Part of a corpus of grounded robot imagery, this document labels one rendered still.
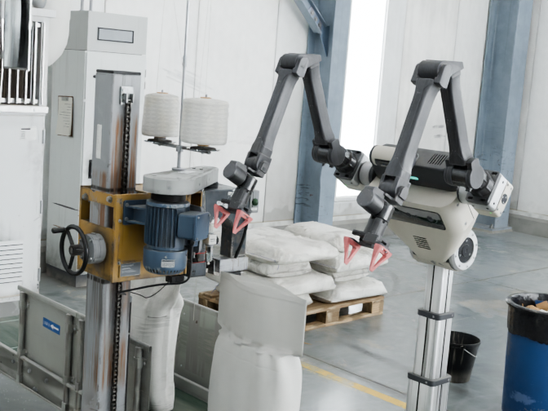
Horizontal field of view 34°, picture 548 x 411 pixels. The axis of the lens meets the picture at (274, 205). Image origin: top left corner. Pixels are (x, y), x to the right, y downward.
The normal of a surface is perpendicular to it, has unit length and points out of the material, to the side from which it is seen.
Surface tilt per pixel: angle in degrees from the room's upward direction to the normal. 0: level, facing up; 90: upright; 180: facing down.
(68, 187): 90
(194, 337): 90
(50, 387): 90
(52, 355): 90
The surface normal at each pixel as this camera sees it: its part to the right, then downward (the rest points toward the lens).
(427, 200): -0.41, -0.72
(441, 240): -0.61, 0.67
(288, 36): 0.68, 0.16
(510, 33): -0.73, 0.05
